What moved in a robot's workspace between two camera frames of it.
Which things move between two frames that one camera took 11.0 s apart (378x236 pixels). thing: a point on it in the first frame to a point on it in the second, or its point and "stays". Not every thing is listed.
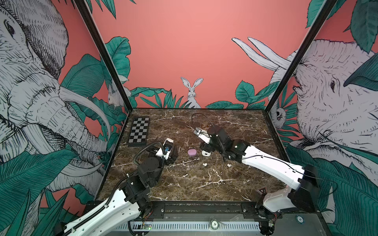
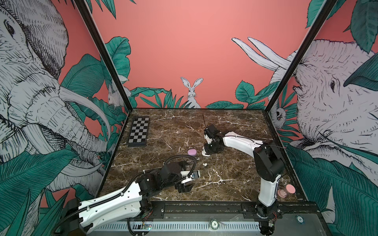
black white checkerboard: [139, 131] stays
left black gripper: [173, 157] to [184, 188]
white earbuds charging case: [205, 153] stays
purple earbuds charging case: [192, 152] stays
